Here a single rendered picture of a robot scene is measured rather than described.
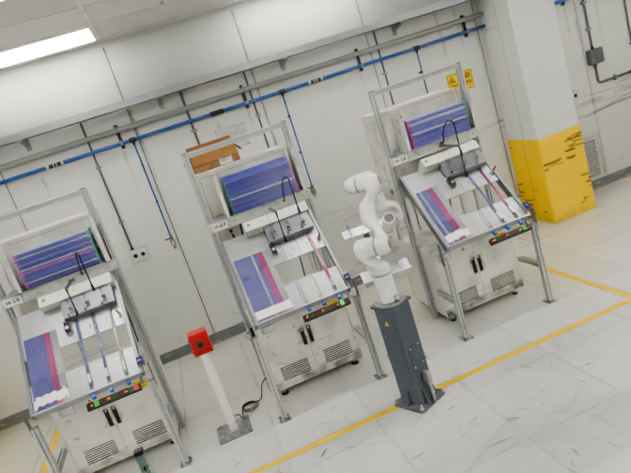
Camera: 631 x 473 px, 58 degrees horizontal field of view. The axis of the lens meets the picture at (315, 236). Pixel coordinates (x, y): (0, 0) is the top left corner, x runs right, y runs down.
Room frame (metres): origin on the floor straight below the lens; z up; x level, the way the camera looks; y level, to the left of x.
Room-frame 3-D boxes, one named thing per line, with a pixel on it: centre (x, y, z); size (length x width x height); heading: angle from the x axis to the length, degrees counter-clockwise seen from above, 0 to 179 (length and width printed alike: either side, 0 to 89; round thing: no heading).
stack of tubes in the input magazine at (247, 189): (4.13, 0.27, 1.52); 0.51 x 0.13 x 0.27; 101
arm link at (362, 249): (3.29, -0.28, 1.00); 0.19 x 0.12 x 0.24; 66
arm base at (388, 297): (3.28, -0.31, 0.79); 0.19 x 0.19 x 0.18
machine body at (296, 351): (4.24, 0.35, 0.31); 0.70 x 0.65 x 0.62; 101
